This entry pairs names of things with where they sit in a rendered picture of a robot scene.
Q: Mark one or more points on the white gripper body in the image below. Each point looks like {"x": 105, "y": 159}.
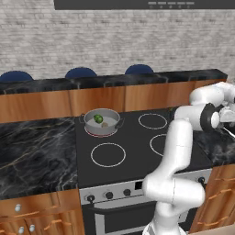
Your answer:
{"x": 228, "y": 114}

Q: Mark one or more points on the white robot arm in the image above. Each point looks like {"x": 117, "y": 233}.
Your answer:
{"x": 180, "y": 143}

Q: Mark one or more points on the pale beige garlic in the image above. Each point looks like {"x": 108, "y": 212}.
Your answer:
{"x": 105, "y": 124}

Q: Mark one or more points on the green avocado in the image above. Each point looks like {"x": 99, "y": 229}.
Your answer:
{"x": 98, "y": 118}

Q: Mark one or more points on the grey metal pot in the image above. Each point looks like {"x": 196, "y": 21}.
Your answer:
{"x": 91, "y": 126}

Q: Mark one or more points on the pale thin utensil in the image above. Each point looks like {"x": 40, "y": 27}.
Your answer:
{"x": 229, "y": 131}

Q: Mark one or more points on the black stove knob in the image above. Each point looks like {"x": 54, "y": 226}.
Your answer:
{"x": 127, "y": 192}
{"x": 201, "y": 180}
{"x": 91, "y": 198}
{"x": 108, "y": 195}

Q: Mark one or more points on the wooden drawer cabinet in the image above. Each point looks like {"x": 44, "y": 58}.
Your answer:
{"x": 218, "y": 199}

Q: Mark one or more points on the blue stool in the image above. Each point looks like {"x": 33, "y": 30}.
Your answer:
{"x": 139, "y": 69}
{"x": 15, "y": 76}
{"x": 80, "y": 72}

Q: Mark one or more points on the black hob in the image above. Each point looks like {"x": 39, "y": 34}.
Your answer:
{"x": 131, "y": 143}

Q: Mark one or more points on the silver oven with black door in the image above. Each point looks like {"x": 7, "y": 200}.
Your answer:
{"x": 122, "y": 214}

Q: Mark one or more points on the dark range hood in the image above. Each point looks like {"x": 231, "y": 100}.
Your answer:
{"x": 122, "y": 4}

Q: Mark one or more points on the wooden drawer front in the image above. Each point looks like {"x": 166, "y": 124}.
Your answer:
{"x": 49, "y": 203}

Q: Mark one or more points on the wooden cupboard door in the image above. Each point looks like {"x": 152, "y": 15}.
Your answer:
{"x": 58, "y": 225}
{"x": 10, "y": 228}

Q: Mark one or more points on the white round door knob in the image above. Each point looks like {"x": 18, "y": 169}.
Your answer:
{"x": 20, "y": 229}
{"x": 32, "y": 228}

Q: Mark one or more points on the white round drawer knob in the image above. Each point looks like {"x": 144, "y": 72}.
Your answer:
{"x": 17, "y": 208}

